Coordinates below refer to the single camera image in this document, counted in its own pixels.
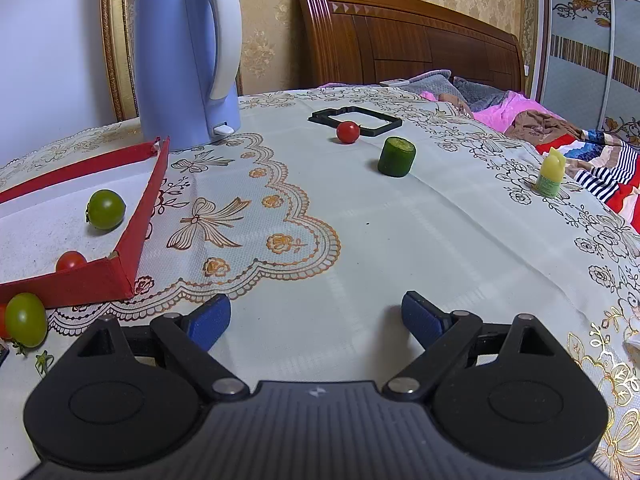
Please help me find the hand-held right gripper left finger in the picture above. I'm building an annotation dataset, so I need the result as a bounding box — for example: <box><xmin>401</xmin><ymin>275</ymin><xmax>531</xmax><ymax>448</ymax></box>
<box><xmin>82</xmin><ymin>294</ymin><xmax>251</xmax><ymax>402</ymax></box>

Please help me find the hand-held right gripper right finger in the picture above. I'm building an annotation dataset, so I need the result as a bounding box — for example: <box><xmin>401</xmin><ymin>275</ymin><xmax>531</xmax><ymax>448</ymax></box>
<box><xmin>382</xmin><ymin>290</ymin><xmax>563</xmax><ymax>402</ymax></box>

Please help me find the red cardboard box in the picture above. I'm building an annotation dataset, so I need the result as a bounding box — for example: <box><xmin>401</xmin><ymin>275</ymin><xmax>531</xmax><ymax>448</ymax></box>
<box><xmin>0</xmin><ymin>136</ymin><xmax>171</xmax><ymax>308</ymax></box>

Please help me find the green tomato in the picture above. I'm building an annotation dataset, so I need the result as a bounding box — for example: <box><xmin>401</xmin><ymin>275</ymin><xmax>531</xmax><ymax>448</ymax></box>
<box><xmin>5</xmin><ymin>292</ymin><xmax>48</xmax><ymax>350</ymax></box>
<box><xmin>86</xmin><ymin>189</ymin><xmax>127</xmax><ymax>231</ymax></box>

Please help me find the red cherry tomato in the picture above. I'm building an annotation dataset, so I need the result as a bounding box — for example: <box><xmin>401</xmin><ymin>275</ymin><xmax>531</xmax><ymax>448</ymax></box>
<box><xmin>336</xmin><ymin>120</ymin><xmax>361</xmax><ymax>145</ymax></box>
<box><xmin>55</xmin><ymin>251</ymin><xmax>88</xmax><ymax>273</ymax></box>

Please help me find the green cucumber piece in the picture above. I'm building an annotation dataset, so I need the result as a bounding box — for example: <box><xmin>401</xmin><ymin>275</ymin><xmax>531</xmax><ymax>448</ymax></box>
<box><xmin>377</xmin><ymin>136</ymin><xmax>417</xmax><ymax>178</ymax></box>

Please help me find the small yellow green bottle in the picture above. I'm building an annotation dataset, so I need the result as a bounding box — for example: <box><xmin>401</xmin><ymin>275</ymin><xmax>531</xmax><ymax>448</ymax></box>
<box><xmin>532</xmin><ymin>146</ymin><xmax>566</xmax><ymax>197</ymax></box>

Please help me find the pink toy on bed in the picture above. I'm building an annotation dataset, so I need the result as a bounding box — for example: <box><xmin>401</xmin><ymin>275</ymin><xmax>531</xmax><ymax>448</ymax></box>
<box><xmin>320</xmin><ymin>80</ymin><xmax>547</xmax><ymax>135</ymax></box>

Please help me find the grey blanket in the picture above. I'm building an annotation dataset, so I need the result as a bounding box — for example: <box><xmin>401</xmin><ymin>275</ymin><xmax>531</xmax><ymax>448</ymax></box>
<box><xmin>400</xmin><ymin>72</ymin><xmax>508</xmax><ymax>112</ymax></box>

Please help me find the colourful striped quilt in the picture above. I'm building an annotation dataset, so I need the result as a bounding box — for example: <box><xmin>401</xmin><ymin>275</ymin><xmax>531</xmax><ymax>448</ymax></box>
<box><xmin>505</xmin><ymin>110</ymin><xmax>640</xmax><ymax>233</ymax></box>

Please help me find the blue electric kettle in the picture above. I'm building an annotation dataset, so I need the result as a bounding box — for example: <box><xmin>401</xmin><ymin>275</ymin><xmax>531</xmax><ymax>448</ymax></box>
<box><xmin>131</xmin><ymin>0</ymin><xmax>244</xmax><ymax>152</ymax></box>

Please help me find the brown wooden headboard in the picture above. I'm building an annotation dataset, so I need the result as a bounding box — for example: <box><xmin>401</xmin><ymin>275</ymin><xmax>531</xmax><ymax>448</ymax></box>
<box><xmin>293</xmin><ymin>0</ymin><xmax>526</xmax><ymax>96</ymax></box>

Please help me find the patterned wardrobe door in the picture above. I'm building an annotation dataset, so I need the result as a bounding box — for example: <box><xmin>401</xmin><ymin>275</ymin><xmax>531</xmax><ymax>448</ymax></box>
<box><xmin>530</xmin><ymin>0</ymin><xmax>640</xmax><ymax>133</ymax></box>

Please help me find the black plastic frame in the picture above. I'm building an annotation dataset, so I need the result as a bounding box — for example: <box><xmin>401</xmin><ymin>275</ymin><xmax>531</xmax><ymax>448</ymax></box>
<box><xmin>307</xmin><ymin>105</ymin><xmax>403</xmax><ymax>139</ymax></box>

